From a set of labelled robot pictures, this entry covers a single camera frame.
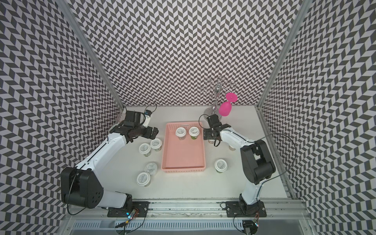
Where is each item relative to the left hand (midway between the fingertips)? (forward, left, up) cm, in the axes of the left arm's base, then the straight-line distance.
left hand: (150, 130), depth 86 cm
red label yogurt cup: (-6, -49, -10) cm, 51 cm away
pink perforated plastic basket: (-8, -19, -19) cm, 28 cm away
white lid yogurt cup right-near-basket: (-1, -38, -11) cm, 39 cm away
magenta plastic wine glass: (+17, -47, +1) cm, 50 cm away
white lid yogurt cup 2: (-5, -3, -9) cm, 10 cm away
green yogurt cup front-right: (-18, -41, -9) cm, 46 cm away
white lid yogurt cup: (+5, -17, -9) cm, 20 cm away
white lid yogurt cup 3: (-8, +3, -9) cm, 12 cm away
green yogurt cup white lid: (+4, -26, -8) cm, 28 cm away
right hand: (+2, -39, -10) cm, 40 cm away
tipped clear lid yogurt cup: (-19, -2, -10) cm, 22 cm away
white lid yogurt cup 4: (-26, +1, -9) cm, 27 cm away
